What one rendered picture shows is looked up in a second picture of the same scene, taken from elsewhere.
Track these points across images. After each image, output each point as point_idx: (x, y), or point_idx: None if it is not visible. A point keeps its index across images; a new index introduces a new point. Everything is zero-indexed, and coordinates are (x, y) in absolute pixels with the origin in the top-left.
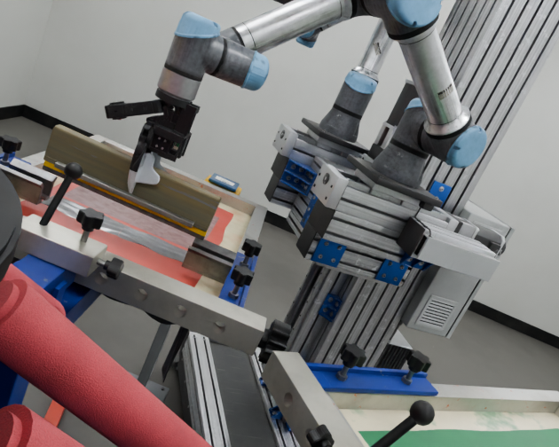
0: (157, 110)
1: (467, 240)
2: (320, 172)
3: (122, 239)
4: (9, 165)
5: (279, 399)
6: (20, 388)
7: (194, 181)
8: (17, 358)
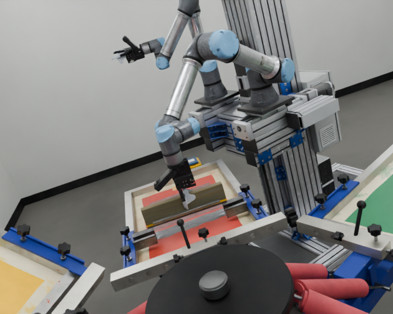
0: (174, 173)
1: (316, 101)
2: (233, 127)
3: (194, 227)
4: (133, 238)
5: (312, 234)
6: None
7: None
8: None
